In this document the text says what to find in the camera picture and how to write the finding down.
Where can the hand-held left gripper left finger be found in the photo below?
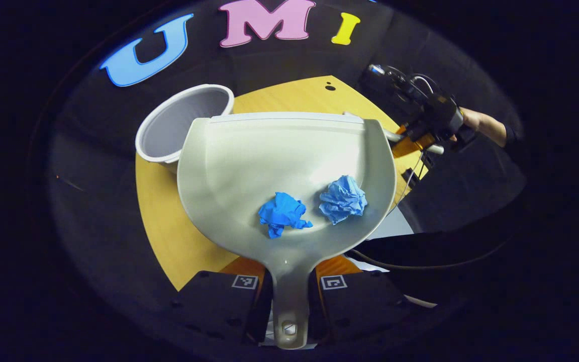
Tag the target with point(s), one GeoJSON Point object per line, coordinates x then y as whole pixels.
{"type": "Point", "coordinates": [209, 306]}

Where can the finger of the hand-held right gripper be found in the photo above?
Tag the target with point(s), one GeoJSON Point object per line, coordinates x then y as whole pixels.
{"type": "Point", "coordinates": [412, 147]}
{"type": "Point", "coordinates": [403, 130]}

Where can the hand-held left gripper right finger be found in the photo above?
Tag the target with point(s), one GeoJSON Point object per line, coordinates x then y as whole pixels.
{"type": "Point", "coordinates": [365, 306]}

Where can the light blue paper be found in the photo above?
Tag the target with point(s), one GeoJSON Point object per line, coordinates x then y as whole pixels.
{"type": "Point", "coordinates": [342, 198]}

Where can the dark blue paper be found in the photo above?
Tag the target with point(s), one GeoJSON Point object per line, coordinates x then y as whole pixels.
{"type": "Point", "coordinates": [282, 211]}

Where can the grey dustpan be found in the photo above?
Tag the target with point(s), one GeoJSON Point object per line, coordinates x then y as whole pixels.
{"type": "Point", "coordinates": [249, 161]}

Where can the white garbage bin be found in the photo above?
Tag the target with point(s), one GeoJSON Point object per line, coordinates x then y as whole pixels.
{"type": "Point", "coordinates": [179, 120]}

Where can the black desk grommet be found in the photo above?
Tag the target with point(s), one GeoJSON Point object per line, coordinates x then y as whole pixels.
{"type": "Point", "coordinates": [329, 87]}

